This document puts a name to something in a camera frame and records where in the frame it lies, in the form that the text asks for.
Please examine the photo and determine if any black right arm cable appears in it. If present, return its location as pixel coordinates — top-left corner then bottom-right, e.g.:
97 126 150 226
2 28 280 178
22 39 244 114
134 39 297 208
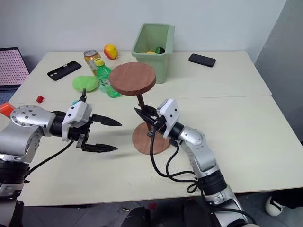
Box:
148 129 205 195

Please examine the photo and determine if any white and black sneaker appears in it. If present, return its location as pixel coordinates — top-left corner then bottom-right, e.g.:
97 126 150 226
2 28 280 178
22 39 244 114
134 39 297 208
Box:
265 191 303 217

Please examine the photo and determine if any green toy lettuce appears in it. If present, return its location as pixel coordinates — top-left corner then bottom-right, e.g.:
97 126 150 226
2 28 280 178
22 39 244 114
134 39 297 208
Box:
72 75 100 93

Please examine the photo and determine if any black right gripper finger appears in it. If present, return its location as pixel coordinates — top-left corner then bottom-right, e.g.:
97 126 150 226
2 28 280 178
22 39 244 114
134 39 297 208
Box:
134 105 159 117
134 110 157 126

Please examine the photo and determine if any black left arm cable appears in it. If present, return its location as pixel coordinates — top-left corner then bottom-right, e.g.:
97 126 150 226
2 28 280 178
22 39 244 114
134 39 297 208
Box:
25 138 80 183

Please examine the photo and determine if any black smartphone with camera lenses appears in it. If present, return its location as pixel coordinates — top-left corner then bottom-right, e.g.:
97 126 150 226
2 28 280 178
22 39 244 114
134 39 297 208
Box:
46 61 82 82

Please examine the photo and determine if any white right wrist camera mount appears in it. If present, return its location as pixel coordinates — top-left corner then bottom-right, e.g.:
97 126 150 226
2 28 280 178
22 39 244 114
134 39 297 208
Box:
156 99 181 140

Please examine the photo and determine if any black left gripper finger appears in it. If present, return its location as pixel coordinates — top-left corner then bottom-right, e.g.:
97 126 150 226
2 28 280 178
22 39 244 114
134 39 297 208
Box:
81 142 119 153
91 114 123 127

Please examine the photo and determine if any laptop with pink screen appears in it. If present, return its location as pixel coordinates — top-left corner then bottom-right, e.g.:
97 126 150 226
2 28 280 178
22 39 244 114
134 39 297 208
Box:
0 47 31 107

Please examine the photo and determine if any round wooden base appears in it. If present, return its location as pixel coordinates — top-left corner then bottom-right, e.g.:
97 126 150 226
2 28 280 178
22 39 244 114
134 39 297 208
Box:
132 121 171 156

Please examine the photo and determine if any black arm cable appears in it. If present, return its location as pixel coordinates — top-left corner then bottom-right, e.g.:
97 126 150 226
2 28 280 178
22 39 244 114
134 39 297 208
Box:
148 129 205 195
25 138 80 183

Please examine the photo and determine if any plain black smartphone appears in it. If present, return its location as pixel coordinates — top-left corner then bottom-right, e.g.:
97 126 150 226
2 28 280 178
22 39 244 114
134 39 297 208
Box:
188 53 216 68

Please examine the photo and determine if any dark rounded shape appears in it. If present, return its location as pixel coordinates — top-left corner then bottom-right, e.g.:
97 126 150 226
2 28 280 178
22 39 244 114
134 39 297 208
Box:
121 205 152 227

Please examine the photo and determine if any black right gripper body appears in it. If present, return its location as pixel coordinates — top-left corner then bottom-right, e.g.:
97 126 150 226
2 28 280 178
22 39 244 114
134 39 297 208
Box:
146 113 168 138

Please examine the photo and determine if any green plastic bin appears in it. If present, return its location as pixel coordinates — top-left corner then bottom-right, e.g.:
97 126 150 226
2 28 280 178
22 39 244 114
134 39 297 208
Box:
131 23 176 84

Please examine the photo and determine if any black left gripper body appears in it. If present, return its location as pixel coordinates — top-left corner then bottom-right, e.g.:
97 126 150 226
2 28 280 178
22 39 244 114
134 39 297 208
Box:
67 116 94 150

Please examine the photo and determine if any wooden pole with round disc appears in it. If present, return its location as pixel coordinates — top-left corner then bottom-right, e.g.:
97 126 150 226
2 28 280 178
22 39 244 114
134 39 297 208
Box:
108 62 157 130

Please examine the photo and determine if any yellow drink can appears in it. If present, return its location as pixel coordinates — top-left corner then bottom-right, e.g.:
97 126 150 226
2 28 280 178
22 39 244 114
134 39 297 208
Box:
83 49 103 77

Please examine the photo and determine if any orange plastic toy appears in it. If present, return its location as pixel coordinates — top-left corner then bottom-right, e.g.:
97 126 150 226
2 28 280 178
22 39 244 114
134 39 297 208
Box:
0 102 15 118

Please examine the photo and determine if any red yellow toy apple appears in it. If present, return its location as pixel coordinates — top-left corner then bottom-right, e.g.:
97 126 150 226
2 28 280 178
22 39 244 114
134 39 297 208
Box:
103 44 119 60

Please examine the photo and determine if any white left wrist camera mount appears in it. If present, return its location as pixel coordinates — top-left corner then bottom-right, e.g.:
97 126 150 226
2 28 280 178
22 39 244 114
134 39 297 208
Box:
61 100 93 142

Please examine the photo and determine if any green bottle with yellow cap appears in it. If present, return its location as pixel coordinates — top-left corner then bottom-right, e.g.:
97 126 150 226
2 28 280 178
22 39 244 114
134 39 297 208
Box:
93 58 122 99

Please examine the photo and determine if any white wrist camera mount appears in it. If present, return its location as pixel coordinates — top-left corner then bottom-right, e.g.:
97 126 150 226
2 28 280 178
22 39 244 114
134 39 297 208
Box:
156 99 181 140
61 100 93 142

